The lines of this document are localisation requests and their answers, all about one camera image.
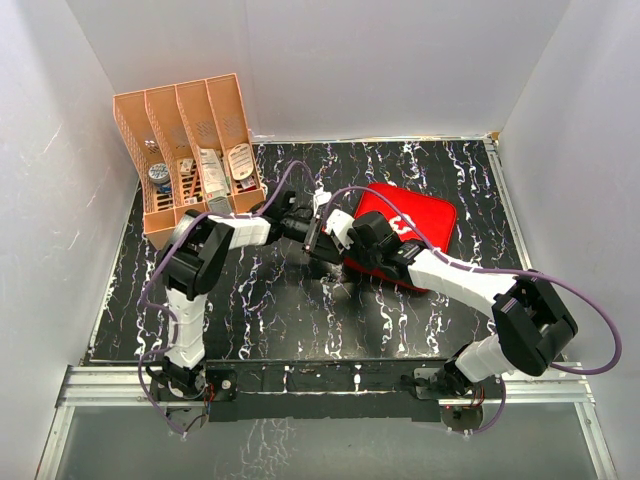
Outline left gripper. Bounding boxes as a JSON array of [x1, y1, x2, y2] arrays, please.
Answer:
[[282, 214, 343, 265]]

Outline red black medicine case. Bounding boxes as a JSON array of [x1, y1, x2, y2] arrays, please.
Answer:
[[344, 183, 457, 291]]

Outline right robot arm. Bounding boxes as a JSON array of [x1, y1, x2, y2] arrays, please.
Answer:
[[345, 212, 578, 397]]

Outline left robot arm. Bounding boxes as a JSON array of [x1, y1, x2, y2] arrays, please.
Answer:
[[145, 189, 354, 399]]

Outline white medicine box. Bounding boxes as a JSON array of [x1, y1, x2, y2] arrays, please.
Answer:
[[199, 149, 230, 198]]

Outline small medicine boxes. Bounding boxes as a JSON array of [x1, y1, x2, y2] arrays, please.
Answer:
[[179, 158, 201, 205]]

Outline oval blister card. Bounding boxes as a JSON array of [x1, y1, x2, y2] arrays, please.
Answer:
[[227, 143, 254, 181]]

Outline orange plastic file organizer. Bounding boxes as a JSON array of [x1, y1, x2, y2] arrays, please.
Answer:
[[113, 73, 266, 250]]

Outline round blue tin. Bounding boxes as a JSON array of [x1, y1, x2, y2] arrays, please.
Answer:
[[148, 162, 172, 195]]

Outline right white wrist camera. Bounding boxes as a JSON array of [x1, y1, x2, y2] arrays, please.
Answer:
[[324, 209, 354, 251]]

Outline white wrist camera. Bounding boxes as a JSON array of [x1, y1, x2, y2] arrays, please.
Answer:
[[324, 209, 354, 251], [312, 188, 332, 212]]

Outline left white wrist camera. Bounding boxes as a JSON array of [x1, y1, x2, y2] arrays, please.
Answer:
[[312, 188, 332, 212]]

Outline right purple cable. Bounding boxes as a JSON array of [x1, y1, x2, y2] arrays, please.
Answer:
[[319, 185, 624, 439]]

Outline purple cable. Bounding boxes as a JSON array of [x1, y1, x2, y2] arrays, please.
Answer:
[[137, 160, 324, 441], [319, 185, 624, 439]]

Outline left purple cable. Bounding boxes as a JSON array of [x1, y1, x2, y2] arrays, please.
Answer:
[[137, 160, 324, 441]]

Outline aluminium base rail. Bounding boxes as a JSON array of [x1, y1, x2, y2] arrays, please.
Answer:
[[37, 360, 617, 479]]

